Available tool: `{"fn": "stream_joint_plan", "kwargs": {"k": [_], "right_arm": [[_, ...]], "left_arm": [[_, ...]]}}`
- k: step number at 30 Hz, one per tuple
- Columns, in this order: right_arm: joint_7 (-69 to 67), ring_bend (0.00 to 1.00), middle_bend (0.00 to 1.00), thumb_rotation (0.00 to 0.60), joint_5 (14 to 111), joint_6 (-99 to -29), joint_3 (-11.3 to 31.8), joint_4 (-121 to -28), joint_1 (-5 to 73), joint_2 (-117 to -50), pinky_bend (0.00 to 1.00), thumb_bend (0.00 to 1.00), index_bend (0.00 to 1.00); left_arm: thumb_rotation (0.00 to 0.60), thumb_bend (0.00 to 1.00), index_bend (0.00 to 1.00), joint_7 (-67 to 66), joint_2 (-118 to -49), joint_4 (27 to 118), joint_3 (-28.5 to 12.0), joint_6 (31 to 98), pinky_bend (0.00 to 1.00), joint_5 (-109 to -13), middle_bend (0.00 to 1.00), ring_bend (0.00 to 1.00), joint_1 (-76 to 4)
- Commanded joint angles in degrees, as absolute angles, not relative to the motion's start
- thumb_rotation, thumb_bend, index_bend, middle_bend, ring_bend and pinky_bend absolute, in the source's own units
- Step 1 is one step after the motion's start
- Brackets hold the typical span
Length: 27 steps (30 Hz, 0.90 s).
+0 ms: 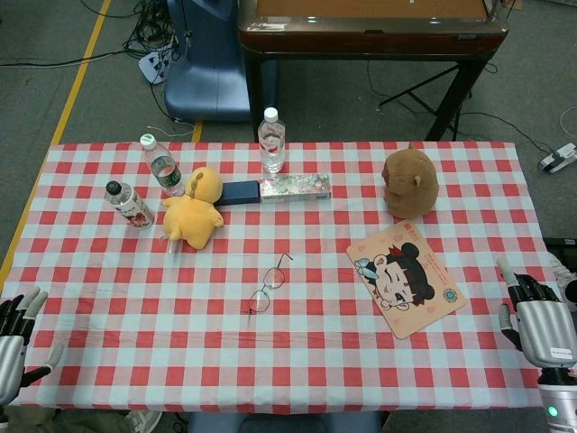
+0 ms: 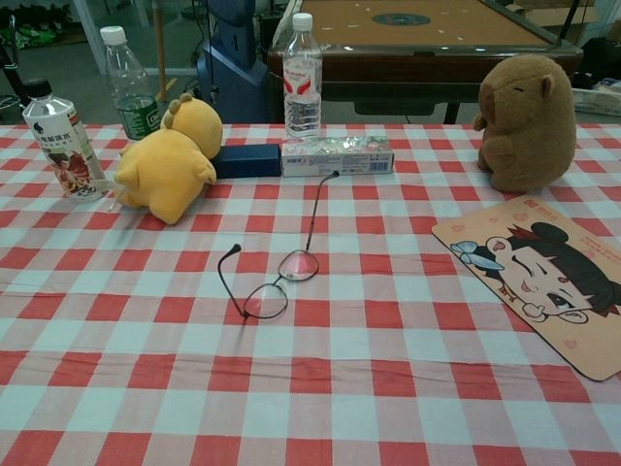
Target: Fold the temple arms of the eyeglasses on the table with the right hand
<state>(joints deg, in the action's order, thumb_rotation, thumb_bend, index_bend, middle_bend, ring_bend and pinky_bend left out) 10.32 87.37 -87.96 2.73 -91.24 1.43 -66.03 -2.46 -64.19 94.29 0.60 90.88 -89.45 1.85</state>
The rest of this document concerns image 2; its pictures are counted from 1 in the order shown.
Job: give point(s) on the thin black metal eyeglasses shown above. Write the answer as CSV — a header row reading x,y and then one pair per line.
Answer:
x,y
296,267

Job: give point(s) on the white blue toothpaste box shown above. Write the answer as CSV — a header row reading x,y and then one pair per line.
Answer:
x,y
337,156

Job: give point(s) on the dark blue rectangular box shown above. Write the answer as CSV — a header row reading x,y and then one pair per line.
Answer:
x,y
250,160

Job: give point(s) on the red label clear water bottle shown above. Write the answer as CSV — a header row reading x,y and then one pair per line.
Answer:
x,y
302,82

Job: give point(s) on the yellow plush dinosaur toy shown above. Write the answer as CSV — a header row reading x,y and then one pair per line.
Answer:
x,y
165,165

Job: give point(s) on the blue machine stand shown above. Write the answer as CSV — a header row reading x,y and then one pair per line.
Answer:
x,y
233,63

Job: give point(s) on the brown wooden game table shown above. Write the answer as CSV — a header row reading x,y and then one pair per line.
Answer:
x,y
417,46

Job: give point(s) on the green label clear water bottle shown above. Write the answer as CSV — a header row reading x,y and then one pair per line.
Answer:
x,y
131,92

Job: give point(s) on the cartoon girl mouse pad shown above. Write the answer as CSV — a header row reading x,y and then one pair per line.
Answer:
x,y
543,272

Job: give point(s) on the brown capybara plush toy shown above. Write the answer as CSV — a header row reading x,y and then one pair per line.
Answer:
x,y
526,126

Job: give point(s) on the black cap illustrated label bottle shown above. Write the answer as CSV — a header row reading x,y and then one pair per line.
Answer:
x,y
65,150

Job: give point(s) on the white plastic basket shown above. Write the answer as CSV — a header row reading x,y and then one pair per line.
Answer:
x,y
598,99

